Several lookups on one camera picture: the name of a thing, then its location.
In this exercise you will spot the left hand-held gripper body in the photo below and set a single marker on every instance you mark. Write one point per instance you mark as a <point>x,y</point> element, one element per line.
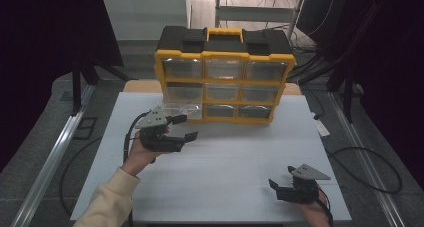
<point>158,142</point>

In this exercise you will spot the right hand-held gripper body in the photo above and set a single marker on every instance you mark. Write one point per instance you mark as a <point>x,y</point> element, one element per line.
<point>301,191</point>

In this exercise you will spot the yellow and black drawer organizer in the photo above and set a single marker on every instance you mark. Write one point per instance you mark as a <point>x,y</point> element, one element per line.
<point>220,42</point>

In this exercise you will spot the person's left hand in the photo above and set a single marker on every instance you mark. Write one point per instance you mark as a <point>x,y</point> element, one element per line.
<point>140,158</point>

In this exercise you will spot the person's right hand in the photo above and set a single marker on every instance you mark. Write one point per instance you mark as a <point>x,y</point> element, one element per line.
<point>315,214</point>

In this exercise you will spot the white paper tag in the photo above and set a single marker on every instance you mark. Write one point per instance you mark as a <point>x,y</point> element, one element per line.
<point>322,127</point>

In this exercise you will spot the grid of clear drawers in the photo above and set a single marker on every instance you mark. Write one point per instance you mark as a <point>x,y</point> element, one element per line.
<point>223,92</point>

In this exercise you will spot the black metal stand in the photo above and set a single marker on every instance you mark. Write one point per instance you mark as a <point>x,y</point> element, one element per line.
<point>348,97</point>

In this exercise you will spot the black tripod stand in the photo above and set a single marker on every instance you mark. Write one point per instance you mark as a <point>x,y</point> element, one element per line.
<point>77,87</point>

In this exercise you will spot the white metal shelf stand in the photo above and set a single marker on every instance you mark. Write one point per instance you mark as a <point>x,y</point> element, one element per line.
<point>253,13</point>

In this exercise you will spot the dark curtain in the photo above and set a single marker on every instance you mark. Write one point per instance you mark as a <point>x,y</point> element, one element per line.
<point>40,53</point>
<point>393,70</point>

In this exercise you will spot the aluminium floor rail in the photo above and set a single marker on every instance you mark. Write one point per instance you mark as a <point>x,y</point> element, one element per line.
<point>50,167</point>
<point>366,160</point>

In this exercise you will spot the black floor frame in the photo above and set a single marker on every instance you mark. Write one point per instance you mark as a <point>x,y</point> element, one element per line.
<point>85,128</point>

